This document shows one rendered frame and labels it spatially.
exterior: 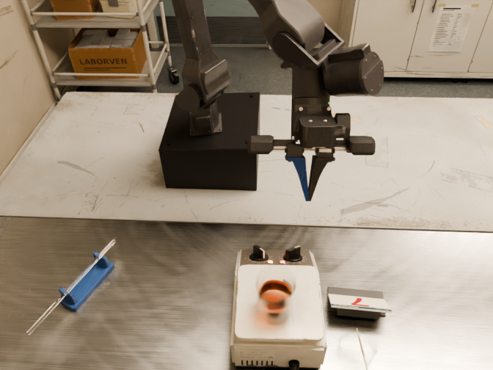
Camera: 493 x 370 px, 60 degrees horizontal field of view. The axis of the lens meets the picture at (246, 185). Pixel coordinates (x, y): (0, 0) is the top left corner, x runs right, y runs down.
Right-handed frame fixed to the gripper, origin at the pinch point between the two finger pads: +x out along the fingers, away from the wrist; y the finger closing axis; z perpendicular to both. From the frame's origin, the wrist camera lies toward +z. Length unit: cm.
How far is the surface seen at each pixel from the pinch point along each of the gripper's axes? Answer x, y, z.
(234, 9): -94, -37, -272
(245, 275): 13.9, -9.4, 5.1
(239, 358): 24.0, -9.8, 10.5
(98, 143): -3, -48, -35
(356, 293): 19.2, 8.6, -2.5
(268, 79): -40, -10, -247
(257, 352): 22.2, -7.2, 11.8
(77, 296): 19.9, -37.4, 0.8
